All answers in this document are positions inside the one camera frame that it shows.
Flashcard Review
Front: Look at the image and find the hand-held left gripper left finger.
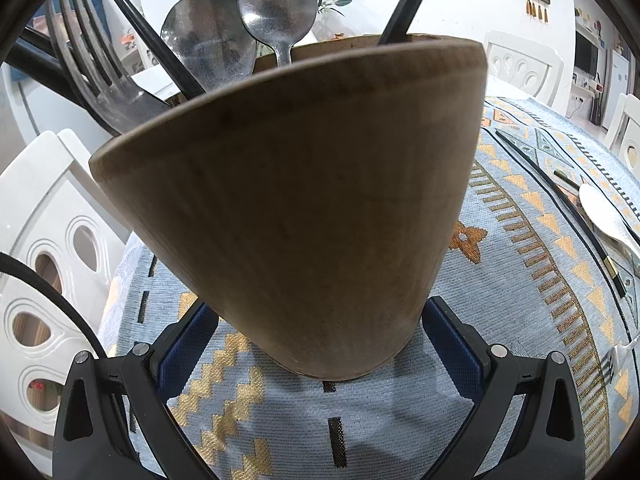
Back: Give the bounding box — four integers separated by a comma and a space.
52, 300, 221, 480

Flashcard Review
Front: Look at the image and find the bamboo utensil holder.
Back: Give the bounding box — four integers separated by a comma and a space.
89, 34, 488, 381

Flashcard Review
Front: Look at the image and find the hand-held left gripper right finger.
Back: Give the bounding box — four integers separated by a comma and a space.
407, 296, 586, 480

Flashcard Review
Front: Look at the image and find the white handled fork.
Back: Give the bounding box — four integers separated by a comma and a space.
597, 336, 640, 380

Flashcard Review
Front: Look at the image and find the black cable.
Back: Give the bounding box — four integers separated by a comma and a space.
0, 251, 107, 361

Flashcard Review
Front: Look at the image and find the white refrigerator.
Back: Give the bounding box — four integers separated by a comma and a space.
600, 52, 633, 131

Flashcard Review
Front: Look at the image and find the television screen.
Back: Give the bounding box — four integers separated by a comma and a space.
574, 30, 601, 92

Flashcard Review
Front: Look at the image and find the metal spoon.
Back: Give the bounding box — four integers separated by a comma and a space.
237, 0, 319, 68
161, 0, 258, 97

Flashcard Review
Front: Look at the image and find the metal fork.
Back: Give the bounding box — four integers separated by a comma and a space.
47, 0, 173, 137

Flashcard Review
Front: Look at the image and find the white ceramic spoon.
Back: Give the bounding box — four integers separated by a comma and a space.
578, 183, 640, 257

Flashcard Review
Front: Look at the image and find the patterned blue tablecloth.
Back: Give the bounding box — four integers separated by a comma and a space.
97, 95, 640, 480

